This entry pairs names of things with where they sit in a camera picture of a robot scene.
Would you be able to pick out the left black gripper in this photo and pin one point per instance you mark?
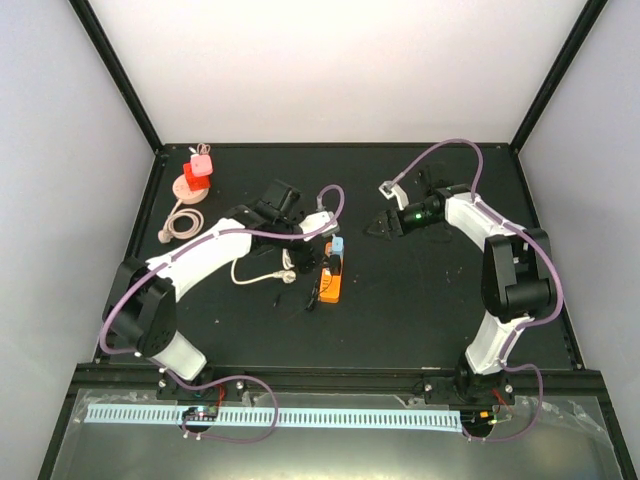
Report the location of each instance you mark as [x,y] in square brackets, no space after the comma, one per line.
[311,264]

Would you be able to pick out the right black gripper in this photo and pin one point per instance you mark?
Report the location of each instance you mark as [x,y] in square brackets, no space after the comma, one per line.
[385,220]

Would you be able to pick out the light blue plug adapter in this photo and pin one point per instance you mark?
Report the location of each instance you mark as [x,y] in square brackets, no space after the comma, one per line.
[337,246]

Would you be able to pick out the orange power strip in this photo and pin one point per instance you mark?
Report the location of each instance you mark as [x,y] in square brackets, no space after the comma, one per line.
[331,277]

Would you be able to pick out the pink round power strip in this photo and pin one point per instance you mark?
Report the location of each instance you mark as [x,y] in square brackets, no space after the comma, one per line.
[183,209]

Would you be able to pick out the pink plug adapter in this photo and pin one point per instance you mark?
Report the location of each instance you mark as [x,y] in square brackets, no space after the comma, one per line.
[201,165]

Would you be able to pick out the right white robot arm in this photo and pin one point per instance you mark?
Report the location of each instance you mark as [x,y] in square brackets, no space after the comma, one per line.
[517,284]

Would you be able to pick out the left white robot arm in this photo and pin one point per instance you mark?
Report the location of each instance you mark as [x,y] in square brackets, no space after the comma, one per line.
[140,316]

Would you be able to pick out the red plug adapter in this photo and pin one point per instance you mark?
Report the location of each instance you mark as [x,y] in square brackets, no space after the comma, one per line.
[195,183]

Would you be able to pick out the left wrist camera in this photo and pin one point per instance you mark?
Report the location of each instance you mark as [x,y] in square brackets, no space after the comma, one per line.
[319,223]

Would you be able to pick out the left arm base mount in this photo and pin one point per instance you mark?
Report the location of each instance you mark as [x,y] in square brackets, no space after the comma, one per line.
[207,387]

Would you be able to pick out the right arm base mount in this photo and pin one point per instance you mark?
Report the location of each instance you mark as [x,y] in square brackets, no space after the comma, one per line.
[477,390]

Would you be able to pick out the left black frame post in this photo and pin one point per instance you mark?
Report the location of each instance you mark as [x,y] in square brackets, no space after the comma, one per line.
[101,43]

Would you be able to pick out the black frame post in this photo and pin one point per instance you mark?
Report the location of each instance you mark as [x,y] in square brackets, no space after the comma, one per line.
[570,48]
[101,43]

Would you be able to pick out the light blue cable duct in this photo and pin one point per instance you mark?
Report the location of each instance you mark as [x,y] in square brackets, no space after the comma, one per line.
[282,417]

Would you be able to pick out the right black frame post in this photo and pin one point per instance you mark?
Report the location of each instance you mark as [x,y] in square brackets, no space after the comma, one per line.
[570,48]

